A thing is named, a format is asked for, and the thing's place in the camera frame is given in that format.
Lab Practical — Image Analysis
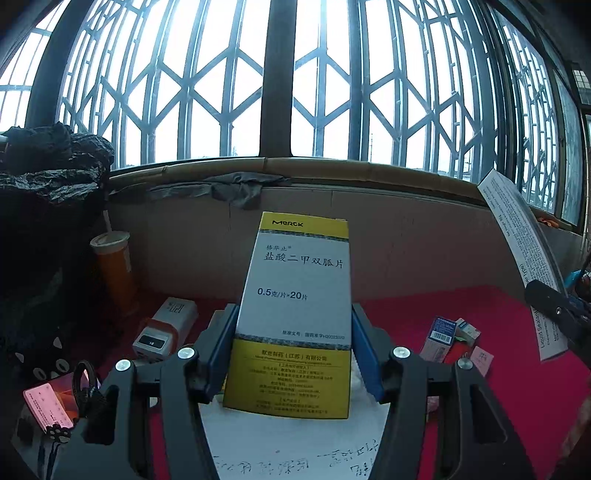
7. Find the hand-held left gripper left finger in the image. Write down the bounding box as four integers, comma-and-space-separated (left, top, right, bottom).
48, 302, 241, 480

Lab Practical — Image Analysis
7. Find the white handwritten paper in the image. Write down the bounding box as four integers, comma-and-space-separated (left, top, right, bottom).
198, 360, 393, 480

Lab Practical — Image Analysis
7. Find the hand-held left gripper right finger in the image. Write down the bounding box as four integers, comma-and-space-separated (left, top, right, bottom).
351, 302, 536, 480

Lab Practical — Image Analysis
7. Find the window with metal grille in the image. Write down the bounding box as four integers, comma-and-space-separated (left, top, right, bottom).
0, 0, 591, 227

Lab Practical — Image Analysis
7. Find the white orange box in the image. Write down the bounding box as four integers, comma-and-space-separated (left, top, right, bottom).
132, 296, 199, 363

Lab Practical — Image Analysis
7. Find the magenta table cloth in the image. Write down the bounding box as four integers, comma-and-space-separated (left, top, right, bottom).
92, 284, 591, 480

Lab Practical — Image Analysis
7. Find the orange drink cup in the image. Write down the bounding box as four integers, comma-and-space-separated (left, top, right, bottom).
90, 231, 139, 317

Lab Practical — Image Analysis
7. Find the pink tissue packet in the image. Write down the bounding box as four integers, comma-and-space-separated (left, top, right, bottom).
468, 346, 495, 377

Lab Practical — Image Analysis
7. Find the small white medicine box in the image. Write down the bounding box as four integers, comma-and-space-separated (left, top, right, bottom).
450, 318, 482, 356

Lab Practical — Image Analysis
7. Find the dark printed bag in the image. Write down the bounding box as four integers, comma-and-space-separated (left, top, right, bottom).
0, 258, 100, 384

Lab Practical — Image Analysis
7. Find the yellow white medicine box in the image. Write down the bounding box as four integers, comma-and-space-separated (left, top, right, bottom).
223, 211, 352, 420

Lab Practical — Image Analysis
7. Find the cardboard strip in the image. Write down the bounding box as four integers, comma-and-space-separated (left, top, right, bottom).
108, 157, 490, 204

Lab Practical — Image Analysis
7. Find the blue medicine box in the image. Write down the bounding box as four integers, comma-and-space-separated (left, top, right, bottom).
419, 316, 458, 364

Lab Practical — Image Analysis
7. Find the white printed leaflet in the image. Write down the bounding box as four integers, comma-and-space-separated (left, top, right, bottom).
477, 168, 570, 362

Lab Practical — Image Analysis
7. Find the black plastic bag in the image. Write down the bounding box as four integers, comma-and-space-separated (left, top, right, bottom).
0, 122, 116, 241

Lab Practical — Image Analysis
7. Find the pink blister pack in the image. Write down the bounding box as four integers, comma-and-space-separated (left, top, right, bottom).
23, 374, 86, 432

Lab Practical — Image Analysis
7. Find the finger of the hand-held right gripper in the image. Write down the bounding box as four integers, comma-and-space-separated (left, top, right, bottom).
524, 279, 591, 356

